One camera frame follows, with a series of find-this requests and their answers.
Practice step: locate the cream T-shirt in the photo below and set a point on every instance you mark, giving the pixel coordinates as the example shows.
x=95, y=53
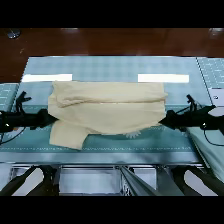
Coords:
x=106, y=106

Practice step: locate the pale green garment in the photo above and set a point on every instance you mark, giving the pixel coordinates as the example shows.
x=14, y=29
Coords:
x=210, y=150

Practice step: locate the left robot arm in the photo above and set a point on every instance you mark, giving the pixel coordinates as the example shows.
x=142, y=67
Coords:
x=16, y=119

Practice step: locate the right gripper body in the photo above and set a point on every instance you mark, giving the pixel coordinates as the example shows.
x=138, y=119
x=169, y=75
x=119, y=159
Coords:
x=173, y=120

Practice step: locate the silver frame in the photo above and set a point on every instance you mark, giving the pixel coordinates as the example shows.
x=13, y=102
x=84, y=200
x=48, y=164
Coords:
x=100, y=167

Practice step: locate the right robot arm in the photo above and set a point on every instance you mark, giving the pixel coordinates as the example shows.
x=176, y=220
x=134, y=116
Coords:
x=213, y=120

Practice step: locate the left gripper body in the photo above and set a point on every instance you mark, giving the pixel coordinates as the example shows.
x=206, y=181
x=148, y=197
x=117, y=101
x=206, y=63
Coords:
x=45, y=119

